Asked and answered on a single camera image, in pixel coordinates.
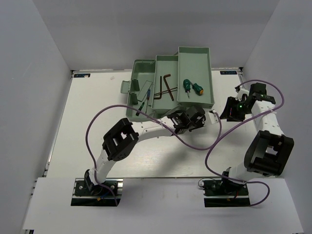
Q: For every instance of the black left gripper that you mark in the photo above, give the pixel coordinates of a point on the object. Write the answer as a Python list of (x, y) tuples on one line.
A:
[(202, 122)]

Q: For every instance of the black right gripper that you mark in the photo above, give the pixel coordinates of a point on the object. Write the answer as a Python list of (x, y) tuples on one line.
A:
[(231, 102)]

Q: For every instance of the green orange stubby screwdriver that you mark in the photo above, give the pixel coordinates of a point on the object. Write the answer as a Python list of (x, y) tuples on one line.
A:
[(197, 88)]

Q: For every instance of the green plastic toolbox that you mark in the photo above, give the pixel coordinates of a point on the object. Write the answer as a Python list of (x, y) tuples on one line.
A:
[(192, 63)]

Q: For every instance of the long thin brown hex key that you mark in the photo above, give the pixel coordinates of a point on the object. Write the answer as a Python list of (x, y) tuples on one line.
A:
[(158, 95)]

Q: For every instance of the large brown hex key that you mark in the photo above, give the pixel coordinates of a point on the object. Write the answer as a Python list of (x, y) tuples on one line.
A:
[(167, 85)]

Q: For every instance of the blue red precision screwdriver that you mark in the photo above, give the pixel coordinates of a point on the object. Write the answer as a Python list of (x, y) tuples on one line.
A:
[(147, 99)]

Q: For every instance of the black green precision screwdriver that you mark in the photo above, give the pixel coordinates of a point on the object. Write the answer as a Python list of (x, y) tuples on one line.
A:
[(140, 108)]

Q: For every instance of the small brown hex key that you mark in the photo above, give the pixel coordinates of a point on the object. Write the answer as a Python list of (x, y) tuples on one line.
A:
[(164, 92)]

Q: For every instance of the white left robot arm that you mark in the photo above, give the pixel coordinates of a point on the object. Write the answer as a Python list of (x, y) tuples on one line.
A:
[(121, 139)]

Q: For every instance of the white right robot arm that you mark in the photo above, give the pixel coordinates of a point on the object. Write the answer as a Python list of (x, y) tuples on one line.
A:
[(269, 151)]

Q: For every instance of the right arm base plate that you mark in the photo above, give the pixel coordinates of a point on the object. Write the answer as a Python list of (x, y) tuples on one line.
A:
[(219, 194)]

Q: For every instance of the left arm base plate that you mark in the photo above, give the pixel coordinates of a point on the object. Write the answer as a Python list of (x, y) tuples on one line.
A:
[(99, 196)]

